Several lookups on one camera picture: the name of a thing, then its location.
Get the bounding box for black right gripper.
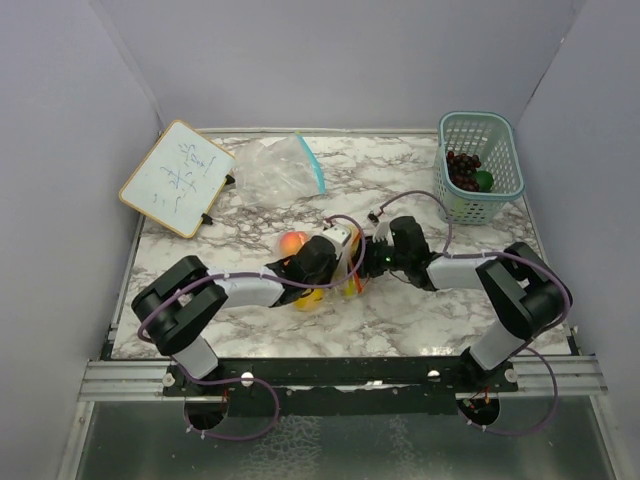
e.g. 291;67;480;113
343;234;410;278

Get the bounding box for orange zip clear bag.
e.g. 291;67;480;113
279;224;364;312

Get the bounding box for purple fake grapes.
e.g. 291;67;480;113
445;151;481;192

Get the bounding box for blue zip clear bag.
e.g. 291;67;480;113
233;133;326;208

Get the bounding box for dark green fake vegetable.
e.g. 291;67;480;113
473;170;494;193

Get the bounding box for fake yellow banana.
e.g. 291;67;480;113
342;230;363;298

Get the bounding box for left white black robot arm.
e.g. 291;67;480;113
131;229;348;395

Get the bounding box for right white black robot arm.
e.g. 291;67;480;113
358;213;573;391

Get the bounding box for fake pink peach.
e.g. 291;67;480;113
278;231;309;257

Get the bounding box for fake yellow lemon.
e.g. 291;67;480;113
294;289;324;312

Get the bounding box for teal plastic basket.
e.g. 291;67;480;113
434;111;525;225

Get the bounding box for yellow framed whiteboard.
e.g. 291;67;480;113
119;120;235;238

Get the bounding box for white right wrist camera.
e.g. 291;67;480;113
367;211;390;243

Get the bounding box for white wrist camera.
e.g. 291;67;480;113
367;211;390;243
321;224;353;251

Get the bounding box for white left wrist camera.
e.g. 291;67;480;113
321;224;353;251

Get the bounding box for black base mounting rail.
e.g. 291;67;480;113
163;356;518;417

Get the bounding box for aluminium extrusion rail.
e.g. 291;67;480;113
79;355;608;402

